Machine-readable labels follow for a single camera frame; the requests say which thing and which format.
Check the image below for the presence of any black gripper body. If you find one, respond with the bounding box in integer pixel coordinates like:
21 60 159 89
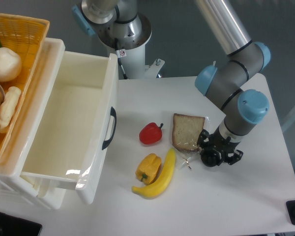
208 132 237 160

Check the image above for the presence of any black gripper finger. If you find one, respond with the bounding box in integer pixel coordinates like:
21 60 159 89
221 149 243 165
197 129 209 154

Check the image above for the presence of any dark purple mangosteen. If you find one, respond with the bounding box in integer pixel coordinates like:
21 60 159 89
200 147 223 167

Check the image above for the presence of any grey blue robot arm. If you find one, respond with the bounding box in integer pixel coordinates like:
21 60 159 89
72 0 271 167

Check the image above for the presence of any bread slice in plastic bag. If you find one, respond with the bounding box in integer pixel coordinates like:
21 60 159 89
172 113 209 170

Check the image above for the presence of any red bell pepper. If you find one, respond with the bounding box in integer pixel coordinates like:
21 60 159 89
139 122 164 145

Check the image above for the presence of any yellow bell pepper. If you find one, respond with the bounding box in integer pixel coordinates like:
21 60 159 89
135 153 162 185

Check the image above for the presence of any yellow banana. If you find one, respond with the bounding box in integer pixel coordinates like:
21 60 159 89
131 148 176 198

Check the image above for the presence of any white plastic drawer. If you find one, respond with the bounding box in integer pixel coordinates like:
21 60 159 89
23 52 118 205

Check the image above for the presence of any long white bread roll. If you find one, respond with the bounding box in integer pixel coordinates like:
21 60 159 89
0 87 21 133

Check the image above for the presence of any white plastic drawer cabinet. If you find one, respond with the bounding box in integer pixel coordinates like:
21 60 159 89
0 38 65 209

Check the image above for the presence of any orange plastic basket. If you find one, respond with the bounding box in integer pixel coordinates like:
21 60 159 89
0 13 49 159

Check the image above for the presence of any round white bun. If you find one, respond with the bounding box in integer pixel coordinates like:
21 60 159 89
0 47 22 83

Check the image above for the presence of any black device bottom left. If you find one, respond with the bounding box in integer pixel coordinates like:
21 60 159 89
0 212 42 236

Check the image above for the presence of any black cable on pedestal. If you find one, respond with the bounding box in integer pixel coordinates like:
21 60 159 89
114 38 128 80

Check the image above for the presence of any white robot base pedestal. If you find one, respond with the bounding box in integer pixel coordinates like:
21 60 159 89
98 13 165 80

